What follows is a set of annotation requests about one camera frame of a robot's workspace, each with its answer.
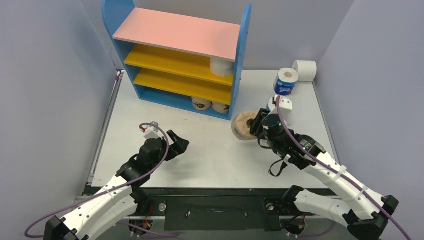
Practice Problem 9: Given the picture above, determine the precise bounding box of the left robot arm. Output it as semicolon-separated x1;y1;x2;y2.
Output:
43;130;190;240

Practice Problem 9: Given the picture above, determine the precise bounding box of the blue wrapped roll front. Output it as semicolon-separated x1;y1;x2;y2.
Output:
266;95;277;112

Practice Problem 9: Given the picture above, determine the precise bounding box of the blue pink yellow shelf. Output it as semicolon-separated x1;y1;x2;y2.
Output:
101;0;252;120

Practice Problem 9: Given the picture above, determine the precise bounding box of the blue wrapped roll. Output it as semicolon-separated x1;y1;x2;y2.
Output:
266;95;277;112
273;68;299;96

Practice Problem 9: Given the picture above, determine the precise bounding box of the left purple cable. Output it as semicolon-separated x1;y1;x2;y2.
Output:
24;122;181;239

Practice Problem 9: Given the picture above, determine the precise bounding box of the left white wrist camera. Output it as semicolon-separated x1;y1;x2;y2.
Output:
139;121;160;140

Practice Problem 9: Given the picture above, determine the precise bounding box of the brown cartoon roll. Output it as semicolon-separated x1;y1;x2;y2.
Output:
231;111;258;141
191;97;212;111

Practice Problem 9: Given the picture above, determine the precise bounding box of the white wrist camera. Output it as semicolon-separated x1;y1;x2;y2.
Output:
270;95;293;124
139;121;160;140

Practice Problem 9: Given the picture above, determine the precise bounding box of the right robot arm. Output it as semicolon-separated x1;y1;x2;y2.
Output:
245;108;399;240

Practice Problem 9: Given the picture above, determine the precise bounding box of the white roll lying at back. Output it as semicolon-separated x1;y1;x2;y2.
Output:
292;60;317;82

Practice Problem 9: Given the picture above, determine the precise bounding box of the blue wrapped roll back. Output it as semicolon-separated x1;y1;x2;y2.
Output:
273;68;299;96

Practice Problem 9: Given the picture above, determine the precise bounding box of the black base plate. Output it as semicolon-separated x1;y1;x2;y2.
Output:
82;187;316;232

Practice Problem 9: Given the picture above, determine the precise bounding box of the plain white toilet roll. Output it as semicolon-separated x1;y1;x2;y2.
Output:
209;57;235;77

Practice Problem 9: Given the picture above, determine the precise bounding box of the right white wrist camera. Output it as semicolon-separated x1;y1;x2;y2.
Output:
270;95;293;124

